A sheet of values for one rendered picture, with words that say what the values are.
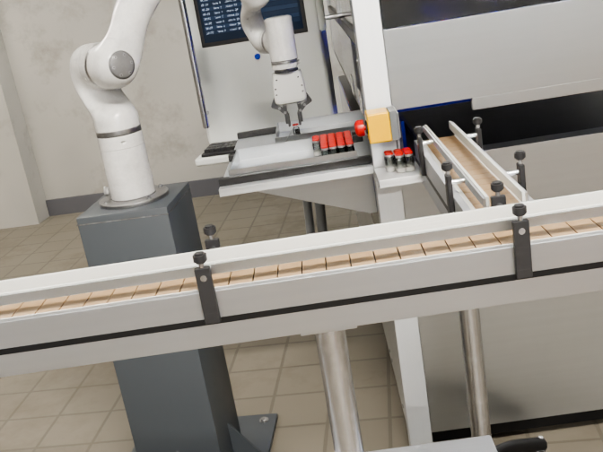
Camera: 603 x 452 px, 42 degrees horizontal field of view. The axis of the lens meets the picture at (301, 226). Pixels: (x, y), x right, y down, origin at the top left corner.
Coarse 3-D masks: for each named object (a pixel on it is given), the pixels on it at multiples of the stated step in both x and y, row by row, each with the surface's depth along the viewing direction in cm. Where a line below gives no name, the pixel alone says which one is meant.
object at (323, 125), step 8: (344, 112) 258; (352, 112) 258; (360, 112) 258; (296, 120) 259; (304, 120) 259; (312, 120) 259; (320, 120) 259; (328, 120) 259; (336, 120) 259; (344, 120) 259; (352, 120) 259; (280, 128) 260; (288, 128) 260; (304, 128) 260; (312, 128) 257; (320, 128) 255; (328, 128) 253; (336, 128) 234; (344, 128) 234; (352, 128) 234; (280, 136) 253; (296, 136) 235; (304, 136) 235
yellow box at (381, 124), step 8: (368, 112) 186; (376, 112) 184; (384, 112) 183; (392, 112) 183; (368, 120) 183; (376, 120) 183; (384, 120) 183; (392, 120) 183; (368, 128) 184; (376, 128) 184; (384, 128) 184; (392, 128) 184; (368, 136) 188; (376, 136) 184; (384, 136) 184; (392, 136) 184
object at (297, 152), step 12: (276, 144) 227; (288, 144) 227; (300, 144) 227; (240, 156) 228; (252, 156) 228; (264, 156) 228; (276, 156) 225; (288, 156) 223; (300, 156) 220; (312, 156) 218; (324, 156) 202; (336, 156) 202; (348, 156) 202; (240, 168) 203; (252, 168) 203; (264, 168) 203; (276, 168) 203
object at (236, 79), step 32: (192, 0) 283; (224, 0) 282; (288, 0) 279; (192, 32) 287; (224, 32) 285; (320, 32) 282; (224, 64) 289; (256, 64) 288; (320, 64) 286; (224, 96) 293; (256, 96) 292; (320, 96) 289; (224, 128) 297; (256, 128) 296
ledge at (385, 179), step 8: (376, 168) 195; (384, 168) 194; (416, 168) 189; (376, 176) 189; (384, 176) 186; (392, 176) 185; (400, 176) 184; (408, 176) 183; (416, 176) 183; (384, 184) 183; (392, 184) 183; (400, 184) 183
